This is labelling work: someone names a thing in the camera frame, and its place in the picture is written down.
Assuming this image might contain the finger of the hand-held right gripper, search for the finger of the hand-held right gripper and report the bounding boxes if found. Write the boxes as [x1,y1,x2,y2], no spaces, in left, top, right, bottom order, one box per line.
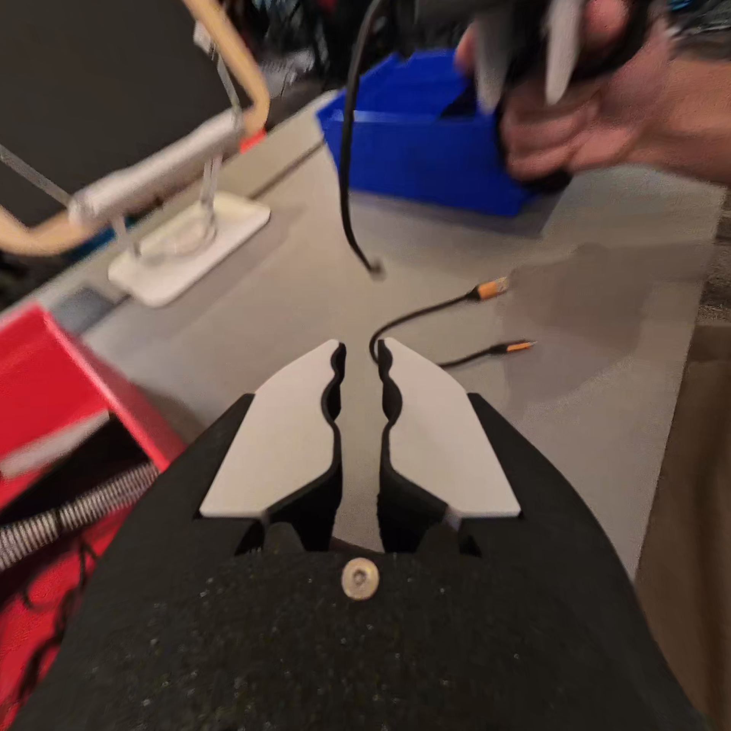
[545,0,587,106]
[474,0,515,113]

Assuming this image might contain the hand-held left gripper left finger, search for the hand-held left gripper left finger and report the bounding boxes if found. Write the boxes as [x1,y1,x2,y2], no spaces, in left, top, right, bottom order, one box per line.
[200,340,346,538]

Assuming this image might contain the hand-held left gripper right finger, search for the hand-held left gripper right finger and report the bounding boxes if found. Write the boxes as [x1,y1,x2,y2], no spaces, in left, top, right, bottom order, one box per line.
[375,337,523,538]

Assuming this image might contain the blue plastic bin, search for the blue plastic bin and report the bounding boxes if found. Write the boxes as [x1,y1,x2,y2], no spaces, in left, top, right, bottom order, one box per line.
[317,48,572,218]

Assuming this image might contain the black cable gold plug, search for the black cable gold plug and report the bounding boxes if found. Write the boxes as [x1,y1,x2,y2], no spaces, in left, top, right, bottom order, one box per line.
[368,275,538,372]

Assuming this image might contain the thick black cable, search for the thick black cable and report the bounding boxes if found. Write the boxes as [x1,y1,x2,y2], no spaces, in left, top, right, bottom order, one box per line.
[340,0,389,278]

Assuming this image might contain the braided grey cable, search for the braided grey cable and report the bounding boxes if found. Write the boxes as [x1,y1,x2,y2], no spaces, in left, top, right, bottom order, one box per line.
[0,463,161,572]

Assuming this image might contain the red plastic bin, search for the red plastic bin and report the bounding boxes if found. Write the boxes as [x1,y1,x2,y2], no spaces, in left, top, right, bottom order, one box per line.
[0,303,187,709]

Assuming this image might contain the person's right forearm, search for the person's right forearm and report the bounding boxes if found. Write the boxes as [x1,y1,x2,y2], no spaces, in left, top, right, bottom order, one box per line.
[651,52,731,189]

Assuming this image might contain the grey desk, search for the grey desk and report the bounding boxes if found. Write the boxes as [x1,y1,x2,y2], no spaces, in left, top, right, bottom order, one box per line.
[46,92,731,583]

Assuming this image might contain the person's right hand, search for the person's right hand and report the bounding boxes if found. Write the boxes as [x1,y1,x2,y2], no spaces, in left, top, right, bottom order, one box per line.
[455,0,675,181]

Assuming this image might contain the black divider in red bin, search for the black divider in red bin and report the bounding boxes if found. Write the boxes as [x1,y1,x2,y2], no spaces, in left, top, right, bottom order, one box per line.
[57,425,149,509]

